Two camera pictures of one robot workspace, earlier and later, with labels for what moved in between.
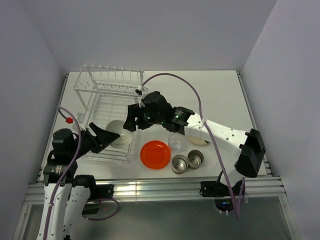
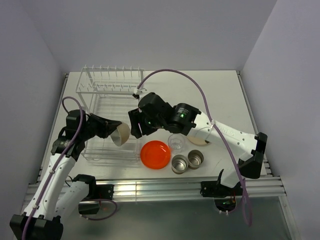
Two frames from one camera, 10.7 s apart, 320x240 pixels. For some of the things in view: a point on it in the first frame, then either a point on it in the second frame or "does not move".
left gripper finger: x=105 y=138 to x=107 y=126
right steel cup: x=195 y=158 does not move
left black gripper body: x=87 y=142 to x=90 y=129
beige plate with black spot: x=197 y=141 does not move
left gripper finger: x=98 y=131 to x=97 y=118
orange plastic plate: x=155 y=154 does not move
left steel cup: x=179 y=164 does not move
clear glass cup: x=177 y=143 does not move
